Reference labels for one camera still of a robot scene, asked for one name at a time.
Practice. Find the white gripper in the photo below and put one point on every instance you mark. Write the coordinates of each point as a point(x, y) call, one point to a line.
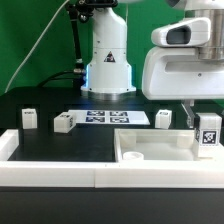
point(178, 74)

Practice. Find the white U-shaped fence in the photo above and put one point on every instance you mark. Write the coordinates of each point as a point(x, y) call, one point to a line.
point(200, 173)

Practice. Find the AprilTag base sheet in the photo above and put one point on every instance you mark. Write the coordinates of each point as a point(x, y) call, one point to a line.
point(110, 117)

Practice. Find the white square tabletop part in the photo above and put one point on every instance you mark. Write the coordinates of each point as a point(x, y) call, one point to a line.
point(153, 144)

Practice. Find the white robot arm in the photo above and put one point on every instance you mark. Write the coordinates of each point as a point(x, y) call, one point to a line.
point(109, 74)

